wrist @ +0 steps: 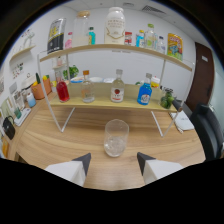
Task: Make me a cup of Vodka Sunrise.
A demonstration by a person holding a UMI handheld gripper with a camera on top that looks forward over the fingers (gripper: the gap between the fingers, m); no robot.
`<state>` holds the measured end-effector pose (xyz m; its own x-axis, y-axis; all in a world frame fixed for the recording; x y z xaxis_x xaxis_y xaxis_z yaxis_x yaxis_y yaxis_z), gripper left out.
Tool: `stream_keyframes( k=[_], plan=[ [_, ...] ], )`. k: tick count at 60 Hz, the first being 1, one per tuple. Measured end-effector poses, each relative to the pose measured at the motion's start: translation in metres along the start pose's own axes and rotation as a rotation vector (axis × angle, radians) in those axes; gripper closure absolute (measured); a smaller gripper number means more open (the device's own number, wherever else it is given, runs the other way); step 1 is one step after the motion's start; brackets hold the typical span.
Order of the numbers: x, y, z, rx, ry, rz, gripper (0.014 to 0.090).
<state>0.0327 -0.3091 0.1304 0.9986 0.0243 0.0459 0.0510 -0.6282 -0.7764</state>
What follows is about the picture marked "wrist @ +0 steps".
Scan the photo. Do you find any small pink bottle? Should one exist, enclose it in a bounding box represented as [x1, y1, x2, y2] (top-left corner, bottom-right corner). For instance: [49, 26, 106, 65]
[64, 31, 74, 50]

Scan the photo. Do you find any clear glass with ice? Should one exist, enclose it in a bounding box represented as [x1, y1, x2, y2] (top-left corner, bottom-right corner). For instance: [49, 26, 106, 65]
[103, 119, 130, 158]

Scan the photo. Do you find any black yellow packet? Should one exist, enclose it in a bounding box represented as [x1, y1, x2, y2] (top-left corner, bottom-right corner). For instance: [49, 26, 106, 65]
[46, 17, 67, 55]

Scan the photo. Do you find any red liquid bottle white cap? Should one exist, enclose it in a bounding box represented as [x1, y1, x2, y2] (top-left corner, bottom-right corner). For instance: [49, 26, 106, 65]
[55, 70, 71, 103]

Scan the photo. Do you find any small clear bottle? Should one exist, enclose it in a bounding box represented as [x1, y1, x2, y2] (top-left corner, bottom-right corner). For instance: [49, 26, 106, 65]
[156, 35, 166, 55]

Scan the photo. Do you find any blue liquid bottle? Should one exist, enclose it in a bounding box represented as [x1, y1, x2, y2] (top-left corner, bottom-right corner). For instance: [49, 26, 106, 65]
[136, 72, 154, 106]

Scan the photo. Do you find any wooden wall shelf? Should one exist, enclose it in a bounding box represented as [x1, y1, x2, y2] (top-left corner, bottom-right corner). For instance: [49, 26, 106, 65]
[9, 44, 37, 63]

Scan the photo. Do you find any ceiling air vent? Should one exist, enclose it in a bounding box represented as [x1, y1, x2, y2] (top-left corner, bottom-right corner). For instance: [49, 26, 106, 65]
[141, 4, 166, 15]

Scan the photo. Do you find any green leafy plant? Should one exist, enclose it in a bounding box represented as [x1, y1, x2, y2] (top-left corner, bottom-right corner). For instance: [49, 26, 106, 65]
[63, 64, 80, 80]

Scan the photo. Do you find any brown door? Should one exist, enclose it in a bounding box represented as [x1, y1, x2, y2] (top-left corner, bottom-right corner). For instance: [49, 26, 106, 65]
[185, 41, 215, 113]

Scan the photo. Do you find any green cup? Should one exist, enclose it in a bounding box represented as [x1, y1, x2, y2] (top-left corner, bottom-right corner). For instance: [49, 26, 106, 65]
[13, 108, 23, 120]

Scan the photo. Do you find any black chair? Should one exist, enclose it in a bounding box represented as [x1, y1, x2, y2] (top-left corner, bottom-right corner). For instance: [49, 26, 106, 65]
[189, 103, 224, 161]

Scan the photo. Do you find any white zip pouch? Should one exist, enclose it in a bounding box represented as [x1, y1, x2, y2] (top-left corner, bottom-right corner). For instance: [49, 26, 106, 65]
[169, 110, 195, 133]

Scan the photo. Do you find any white and blue cup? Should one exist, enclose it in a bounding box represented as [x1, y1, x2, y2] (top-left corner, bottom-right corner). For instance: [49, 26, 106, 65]
[26, 92, 37, 108]

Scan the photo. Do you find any large clear jar cork lid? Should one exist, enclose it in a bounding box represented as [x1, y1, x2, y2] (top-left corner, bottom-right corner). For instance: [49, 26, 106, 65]
[72, 10, 92, 48]

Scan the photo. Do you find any white tray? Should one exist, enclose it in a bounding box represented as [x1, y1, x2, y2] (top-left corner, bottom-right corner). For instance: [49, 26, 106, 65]
[13, 107, 32, 127]

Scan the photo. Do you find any small red can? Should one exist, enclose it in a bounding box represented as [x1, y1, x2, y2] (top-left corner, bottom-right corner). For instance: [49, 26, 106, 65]
[124, 31, 133, 46]

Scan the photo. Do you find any yellow snack bag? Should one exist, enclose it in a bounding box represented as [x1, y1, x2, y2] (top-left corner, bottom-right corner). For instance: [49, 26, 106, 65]
[166, 32, 184, 62]

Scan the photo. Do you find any black kettle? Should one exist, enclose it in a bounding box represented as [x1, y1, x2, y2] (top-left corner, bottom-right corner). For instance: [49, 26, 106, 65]
[2, 115, 16, 141]

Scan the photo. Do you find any two-tier wooden shelf rack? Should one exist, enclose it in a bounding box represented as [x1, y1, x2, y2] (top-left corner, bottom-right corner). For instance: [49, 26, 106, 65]
[36, 43, 196, 138]

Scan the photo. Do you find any yellow tub white lid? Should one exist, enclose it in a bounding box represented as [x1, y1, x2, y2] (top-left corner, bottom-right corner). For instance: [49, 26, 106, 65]
[150, 76, 161, 89]

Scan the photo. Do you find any glass jar of limes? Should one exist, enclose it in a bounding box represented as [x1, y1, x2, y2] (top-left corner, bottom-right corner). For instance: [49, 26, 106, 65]
[159, 88, 176, 110]

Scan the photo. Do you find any clear bottle red label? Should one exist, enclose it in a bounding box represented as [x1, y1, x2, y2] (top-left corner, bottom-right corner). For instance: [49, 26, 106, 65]
[110, 68, 126, 104]

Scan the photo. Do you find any small light blue bottle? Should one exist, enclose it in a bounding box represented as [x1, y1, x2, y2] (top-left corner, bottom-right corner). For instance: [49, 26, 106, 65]
[135, 29, 146, 48]

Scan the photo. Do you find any large white jar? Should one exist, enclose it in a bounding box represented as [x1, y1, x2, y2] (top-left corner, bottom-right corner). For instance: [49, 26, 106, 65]
[103, 6, 127, 46]

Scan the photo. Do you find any small teal bottle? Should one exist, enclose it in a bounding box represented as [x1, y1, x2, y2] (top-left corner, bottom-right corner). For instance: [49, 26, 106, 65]
[87, 26, 97, 46]

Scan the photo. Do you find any orange basket with fruit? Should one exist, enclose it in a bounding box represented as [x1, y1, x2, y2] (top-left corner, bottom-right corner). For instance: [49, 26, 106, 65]
[30, 72, 53, 101]

